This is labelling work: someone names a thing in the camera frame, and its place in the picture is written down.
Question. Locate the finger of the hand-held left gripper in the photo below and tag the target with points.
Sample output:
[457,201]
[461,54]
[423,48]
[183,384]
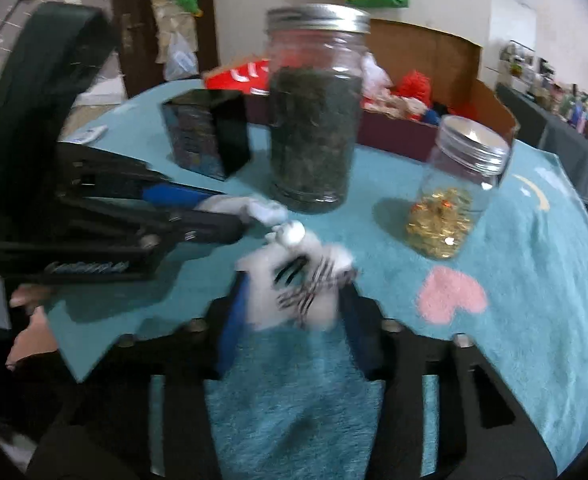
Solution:
[208,227]
[173,195]

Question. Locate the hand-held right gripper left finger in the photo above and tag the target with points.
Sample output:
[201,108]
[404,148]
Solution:
[233,320]

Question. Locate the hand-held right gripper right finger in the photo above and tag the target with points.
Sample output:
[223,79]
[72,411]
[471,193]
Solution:
[356,340]

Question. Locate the white fabric piece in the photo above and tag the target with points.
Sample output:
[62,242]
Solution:
[259,210]

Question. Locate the white plush toy checked bow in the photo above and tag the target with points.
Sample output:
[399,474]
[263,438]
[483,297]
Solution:
[284,300]

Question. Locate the brown cardboard box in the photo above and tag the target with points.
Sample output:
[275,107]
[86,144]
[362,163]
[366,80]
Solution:
[424,55]

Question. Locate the person's left hand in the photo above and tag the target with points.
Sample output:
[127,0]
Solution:
[28,335]

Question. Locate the dark printed box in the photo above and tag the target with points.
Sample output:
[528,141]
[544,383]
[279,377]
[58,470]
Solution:
[193,135]

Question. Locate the large glass jar dark leaves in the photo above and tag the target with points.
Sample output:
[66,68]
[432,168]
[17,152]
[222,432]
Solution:
[314,150]

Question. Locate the clear plastic bag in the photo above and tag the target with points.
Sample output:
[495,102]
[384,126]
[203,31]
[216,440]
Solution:
[181,57]

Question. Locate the small glass jar gold pieces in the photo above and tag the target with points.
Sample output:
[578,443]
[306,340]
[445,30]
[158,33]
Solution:
[449,195]

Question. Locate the side table with grey cloth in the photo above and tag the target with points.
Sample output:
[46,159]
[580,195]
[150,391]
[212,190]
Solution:
[574,160]

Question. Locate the group of cosmetic bottles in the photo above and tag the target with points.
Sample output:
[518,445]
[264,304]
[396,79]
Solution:
[564,95]

